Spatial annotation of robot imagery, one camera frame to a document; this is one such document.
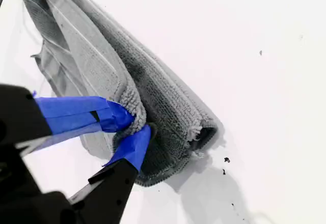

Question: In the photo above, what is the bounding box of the grey striped square towel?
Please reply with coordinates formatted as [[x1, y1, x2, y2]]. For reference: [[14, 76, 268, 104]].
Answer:
[[18, 0, 225, 188]]

